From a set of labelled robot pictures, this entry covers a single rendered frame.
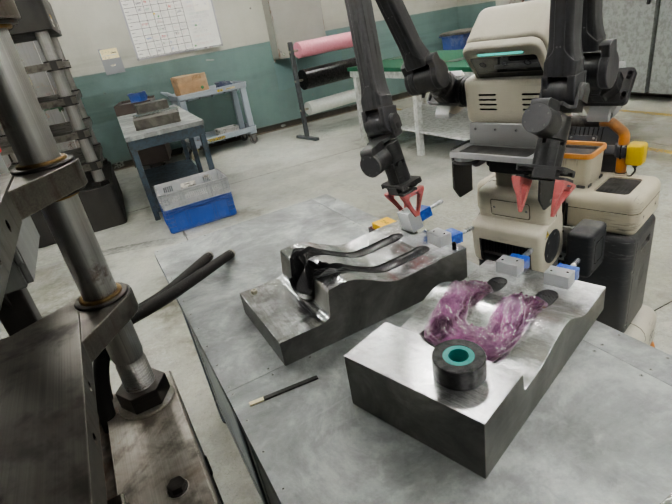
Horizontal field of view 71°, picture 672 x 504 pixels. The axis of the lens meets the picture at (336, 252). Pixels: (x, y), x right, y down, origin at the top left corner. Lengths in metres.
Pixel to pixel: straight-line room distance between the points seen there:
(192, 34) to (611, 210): 6.55
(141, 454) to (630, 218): 1.43
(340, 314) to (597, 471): 0.52
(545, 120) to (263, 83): 6.90
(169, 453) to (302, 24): 7.05
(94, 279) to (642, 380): 0.95
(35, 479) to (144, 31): 7.00
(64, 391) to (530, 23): 1.19
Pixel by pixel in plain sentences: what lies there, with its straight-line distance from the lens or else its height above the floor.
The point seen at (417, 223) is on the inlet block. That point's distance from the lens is 1.25.
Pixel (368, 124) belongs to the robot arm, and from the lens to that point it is 1.19.
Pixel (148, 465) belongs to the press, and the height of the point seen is 0.79.
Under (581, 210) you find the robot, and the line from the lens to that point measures 1.70.
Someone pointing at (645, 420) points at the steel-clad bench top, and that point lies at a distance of 0.90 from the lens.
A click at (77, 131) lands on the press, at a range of 4.82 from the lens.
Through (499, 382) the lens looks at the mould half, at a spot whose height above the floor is 0.91.
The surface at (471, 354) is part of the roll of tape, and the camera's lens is 0.75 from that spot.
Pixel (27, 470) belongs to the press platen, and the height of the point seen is 1.04.
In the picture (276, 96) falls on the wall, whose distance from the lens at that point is 7.80.
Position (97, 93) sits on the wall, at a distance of 7.40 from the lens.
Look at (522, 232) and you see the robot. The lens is 1.45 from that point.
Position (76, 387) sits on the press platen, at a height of 1.04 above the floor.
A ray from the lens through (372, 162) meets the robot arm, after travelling 1.13.
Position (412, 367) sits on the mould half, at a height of 0.91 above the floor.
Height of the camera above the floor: 1.42
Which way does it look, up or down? 26 degrees down
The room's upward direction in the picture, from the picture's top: 10 degrees counter-clockwise
